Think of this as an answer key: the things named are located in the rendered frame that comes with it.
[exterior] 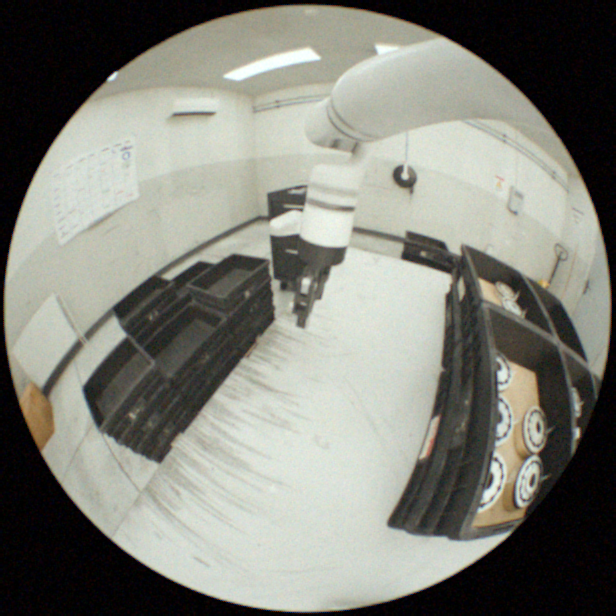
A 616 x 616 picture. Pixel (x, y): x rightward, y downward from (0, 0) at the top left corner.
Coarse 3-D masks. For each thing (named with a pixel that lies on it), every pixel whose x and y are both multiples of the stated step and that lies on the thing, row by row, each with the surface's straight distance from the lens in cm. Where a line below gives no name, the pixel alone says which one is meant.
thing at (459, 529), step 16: (480, 320) 41; (512, 320) 48; (480, 336) 39; (544, 336) 55; (560, 352) 59; (496, 368) 32; (496, 384) 30; (496, 400) 29; (480, 416) 29; (496, 416) 28; (480, 432) 28; (496, 432) 27; (480, 448) 26; (480, 464) 25; (480, 480) 24; (464, 496) 25; (480, 496) 24; (464, 512) 24; (448, 528) 25; (464, 528) 24; (496, 528) 28; (512, 528) 32
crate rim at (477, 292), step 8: (464, 248) 74; (472, 248) 81; (464, 256) 70; (488, 256) 83; (472, 264) 62; (504, 264) 86; (472, 272) 56; (520, 272) 90; (472, 280) 54; (472, 288) 52; (480, 288) 50; (480, 296) 46; (536, 296) 77; (480, 304) 46; (496, 304) 47; (512, 312) 50; (544, 312) 70; (536, 328) 54; (552, 336) 61
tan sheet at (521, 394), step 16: (512, 368) 55; (512, 384) 51; (528, 384) 57; (512, 400) 49; (528, 400) 54; (512, 432) 46; (512, 448) 45; (512, 464) 45; (496, 512) 43; (512, 512) 47
